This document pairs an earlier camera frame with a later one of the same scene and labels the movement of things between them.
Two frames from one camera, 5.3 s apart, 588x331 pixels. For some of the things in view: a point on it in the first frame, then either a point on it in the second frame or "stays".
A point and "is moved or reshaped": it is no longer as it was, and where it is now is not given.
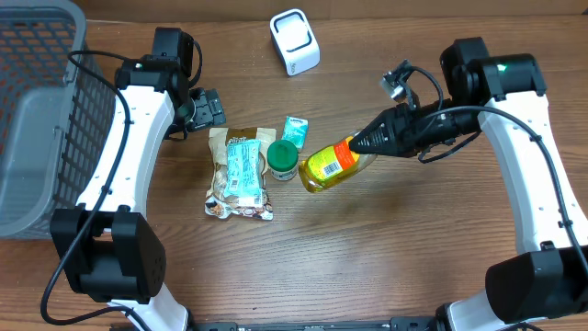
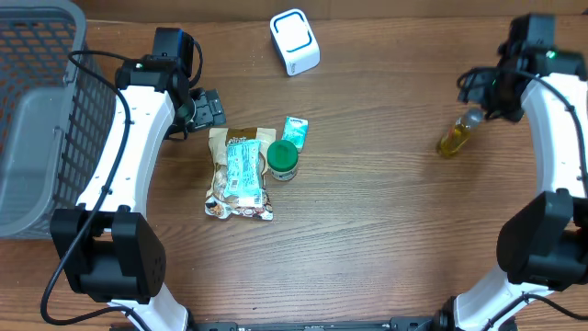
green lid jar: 282,159 stays
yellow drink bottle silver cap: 330,164 is moved or reshaped
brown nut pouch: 216,203 stays
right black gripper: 397,131 to 494,106
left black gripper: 211,108 stays
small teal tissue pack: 296,130 stays
